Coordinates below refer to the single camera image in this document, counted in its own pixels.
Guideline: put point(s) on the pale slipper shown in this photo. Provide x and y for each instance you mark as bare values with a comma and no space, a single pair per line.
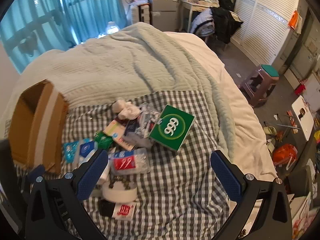
270,130

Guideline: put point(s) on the clear water bottle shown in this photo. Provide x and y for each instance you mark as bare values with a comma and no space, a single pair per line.
112,27

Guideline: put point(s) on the blue foil packet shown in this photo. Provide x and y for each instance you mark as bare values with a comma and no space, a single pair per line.
70,151

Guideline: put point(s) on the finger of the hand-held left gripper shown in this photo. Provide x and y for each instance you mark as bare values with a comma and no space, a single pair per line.
35,173

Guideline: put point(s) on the crumpled white tissue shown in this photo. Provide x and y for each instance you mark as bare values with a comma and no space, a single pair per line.
125,110

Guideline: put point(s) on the blue curtain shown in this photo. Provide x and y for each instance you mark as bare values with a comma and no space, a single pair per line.
72,7

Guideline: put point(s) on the red box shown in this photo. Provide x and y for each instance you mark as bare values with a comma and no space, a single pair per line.
300,89

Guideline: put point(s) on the chair with draped clothes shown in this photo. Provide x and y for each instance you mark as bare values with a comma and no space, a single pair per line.
215,23

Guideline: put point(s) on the orange hanging bag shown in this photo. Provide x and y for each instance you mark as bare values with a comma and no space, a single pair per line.
294,20

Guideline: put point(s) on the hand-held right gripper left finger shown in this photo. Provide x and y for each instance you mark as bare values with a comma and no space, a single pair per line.
92,175

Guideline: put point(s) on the green foil packet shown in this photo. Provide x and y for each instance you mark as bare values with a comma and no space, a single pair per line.
103,140

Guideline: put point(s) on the grey checked cloth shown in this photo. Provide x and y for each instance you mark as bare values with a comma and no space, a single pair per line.
175,175

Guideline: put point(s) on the clear plastic wrapper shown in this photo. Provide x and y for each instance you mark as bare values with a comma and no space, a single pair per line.
148,120

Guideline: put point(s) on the black packet with red-white label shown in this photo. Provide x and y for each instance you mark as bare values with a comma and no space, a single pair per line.
107,208

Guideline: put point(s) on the white louvred wardrobe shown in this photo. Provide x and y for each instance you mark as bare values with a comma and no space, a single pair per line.
262,20

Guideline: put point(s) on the pink and white box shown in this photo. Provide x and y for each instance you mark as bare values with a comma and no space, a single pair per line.
113,130

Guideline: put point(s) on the pale green knitted blanket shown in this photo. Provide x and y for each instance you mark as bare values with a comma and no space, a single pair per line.
120,62

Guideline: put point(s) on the red and white plastic packet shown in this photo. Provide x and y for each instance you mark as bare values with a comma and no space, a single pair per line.
128,162

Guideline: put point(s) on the white tape roll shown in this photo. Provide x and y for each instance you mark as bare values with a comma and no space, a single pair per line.
120,195

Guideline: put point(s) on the orange plastic bag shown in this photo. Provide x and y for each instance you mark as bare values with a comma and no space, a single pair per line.
283,155

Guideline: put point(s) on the dark blue sachet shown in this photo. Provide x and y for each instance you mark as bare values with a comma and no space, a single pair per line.
132,127

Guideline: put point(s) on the white bed duvet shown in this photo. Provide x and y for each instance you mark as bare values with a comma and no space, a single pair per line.
247,120

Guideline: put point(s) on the purple plastic stool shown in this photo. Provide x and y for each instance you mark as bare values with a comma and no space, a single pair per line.
260,85

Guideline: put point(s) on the black backpack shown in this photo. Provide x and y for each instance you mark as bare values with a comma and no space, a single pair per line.
225,1

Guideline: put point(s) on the white folding table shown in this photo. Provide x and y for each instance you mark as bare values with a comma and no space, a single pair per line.
302,118

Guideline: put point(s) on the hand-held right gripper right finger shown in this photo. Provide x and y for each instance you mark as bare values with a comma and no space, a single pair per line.
226,177

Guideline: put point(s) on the grey mini fridge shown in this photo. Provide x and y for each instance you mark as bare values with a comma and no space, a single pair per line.
163,10

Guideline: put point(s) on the green medicine box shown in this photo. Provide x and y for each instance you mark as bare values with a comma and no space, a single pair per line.
172,128

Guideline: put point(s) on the white desk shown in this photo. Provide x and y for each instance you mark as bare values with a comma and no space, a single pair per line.
197,5

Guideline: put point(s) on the white tissue pack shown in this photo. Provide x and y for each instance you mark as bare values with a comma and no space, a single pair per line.
86,151

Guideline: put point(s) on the brown cardboard box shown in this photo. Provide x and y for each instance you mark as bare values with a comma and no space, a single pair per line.
30,127

